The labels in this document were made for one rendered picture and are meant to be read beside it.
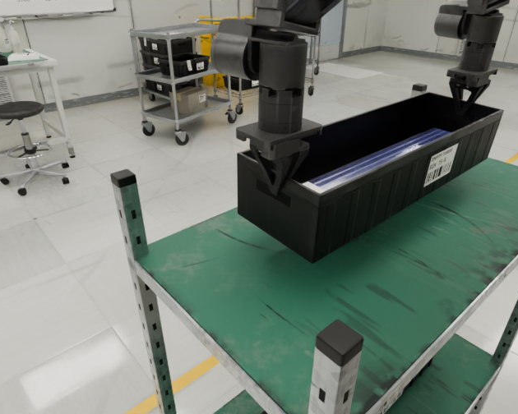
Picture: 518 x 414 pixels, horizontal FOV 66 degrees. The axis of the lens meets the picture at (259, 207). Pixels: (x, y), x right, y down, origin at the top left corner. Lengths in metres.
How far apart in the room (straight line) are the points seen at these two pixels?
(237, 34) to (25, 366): 1.67
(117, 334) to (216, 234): 1.26
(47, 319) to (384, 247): 1.70
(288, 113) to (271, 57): 0.07
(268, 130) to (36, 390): 1.54
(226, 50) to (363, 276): 0.39
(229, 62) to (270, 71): 0.07
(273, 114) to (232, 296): 0.27
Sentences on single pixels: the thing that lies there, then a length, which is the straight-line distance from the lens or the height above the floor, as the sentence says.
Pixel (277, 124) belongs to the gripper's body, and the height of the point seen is 1.20.
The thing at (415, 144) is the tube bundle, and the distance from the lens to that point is 0.90.
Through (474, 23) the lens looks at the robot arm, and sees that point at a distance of 0.97.
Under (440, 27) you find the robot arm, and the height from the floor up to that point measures 1.26.
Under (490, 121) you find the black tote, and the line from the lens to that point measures 0.94.
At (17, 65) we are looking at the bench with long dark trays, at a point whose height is 0.80.
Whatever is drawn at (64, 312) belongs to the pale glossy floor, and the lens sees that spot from 2.13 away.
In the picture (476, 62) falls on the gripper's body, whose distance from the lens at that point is 0.97.
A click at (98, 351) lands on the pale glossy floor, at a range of 1.90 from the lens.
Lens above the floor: 1.36
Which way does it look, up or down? 30 degrees down
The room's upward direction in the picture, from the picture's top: straight up
